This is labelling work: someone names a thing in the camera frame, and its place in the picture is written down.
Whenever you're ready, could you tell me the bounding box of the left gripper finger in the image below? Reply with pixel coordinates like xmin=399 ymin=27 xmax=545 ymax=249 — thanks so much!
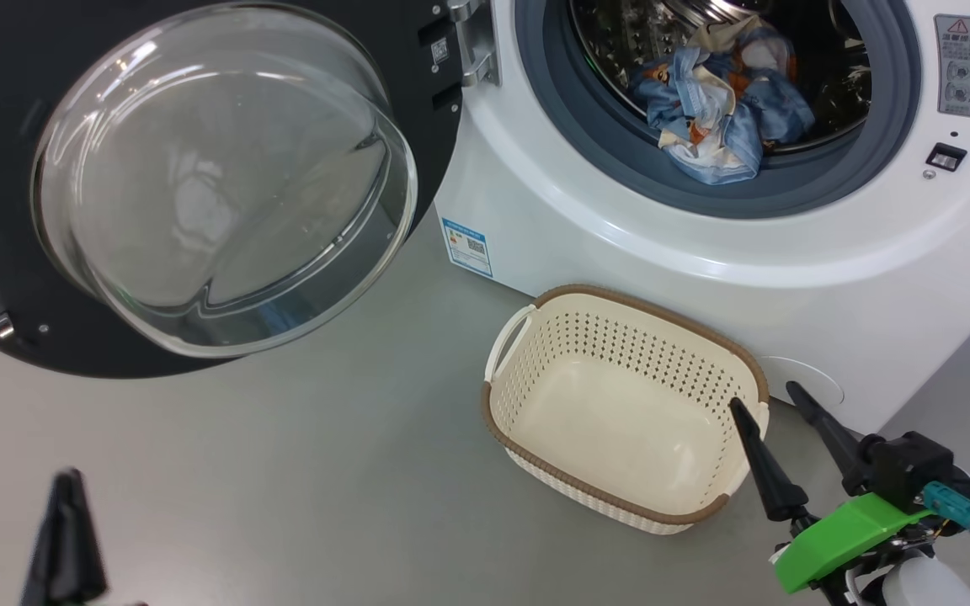
xmin=22 ymin=469 xmax=107 ymax=606

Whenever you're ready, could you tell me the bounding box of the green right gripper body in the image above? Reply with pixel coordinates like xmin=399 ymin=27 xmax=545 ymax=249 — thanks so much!
xmin=774 ymin=493 xmax=932 ymax=606

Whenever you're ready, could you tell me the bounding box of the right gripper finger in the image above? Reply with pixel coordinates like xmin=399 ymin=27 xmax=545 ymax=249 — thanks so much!
xmin=729 ymin=397 xmax=810 ymax=523
xmin=786 ymin=380 xmax=870 ymax=496

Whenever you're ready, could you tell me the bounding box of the blue cartoon print garment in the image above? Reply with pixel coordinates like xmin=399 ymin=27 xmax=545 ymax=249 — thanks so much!
xmin=626 ymin=17 xmax=816 ymax=157

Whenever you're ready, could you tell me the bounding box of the white front-load washing machine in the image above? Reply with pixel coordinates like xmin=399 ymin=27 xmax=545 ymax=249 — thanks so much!
xmin=434 ymin=0 xmax=970 ymax=434

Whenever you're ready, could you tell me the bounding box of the black door latch socket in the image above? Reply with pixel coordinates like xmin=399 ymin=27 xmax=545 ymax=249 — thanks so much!
xmin=925 ymin=143 xmax=967 ymax=173

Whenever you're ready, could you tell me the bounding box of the grey rubber door gasket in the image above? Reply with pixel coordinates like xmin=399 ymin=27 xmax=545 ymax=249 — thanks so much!
xmin=514 ymin=0 xmax=924 ymax=220

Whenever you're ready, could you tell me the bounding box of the washing machine drum with clothes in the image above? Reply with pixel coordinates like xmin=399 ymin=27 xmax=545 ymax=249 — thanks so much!
xmin=569 ymin=0 xmax=873 ymax=157

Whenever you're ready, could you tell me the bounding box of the silver door hinge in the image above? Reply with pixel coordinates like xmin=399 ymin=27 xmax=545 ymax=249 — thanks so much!
xmin=447 ymin=0 xmax=503 ymax=89

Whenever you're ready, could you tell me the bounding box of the round drain filter cover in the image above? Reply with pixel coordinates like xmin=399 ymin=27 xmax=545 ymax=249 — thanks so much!
xmin=759 ymin=356 xmax=845 ymax=409

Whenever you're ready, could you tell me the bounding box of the cream laundry basket brown rim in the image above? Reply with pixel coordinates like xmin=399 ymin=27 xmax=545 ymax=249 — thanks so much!
xmin=481 ymin=284 xmax=770 ymax=536

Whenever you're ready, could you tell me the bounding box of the blue energy label sticker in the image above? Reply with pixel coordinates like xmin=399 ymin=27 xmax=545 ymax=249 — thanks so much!
xmin=441 ymin=218 xmax=494 ymax=279

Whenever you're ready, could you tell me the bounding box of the grey warning sticker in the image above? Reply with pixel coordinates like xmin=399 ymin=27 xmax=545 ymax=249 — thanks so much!
xmin=934 ymin=14 xmax=970 ymax=117

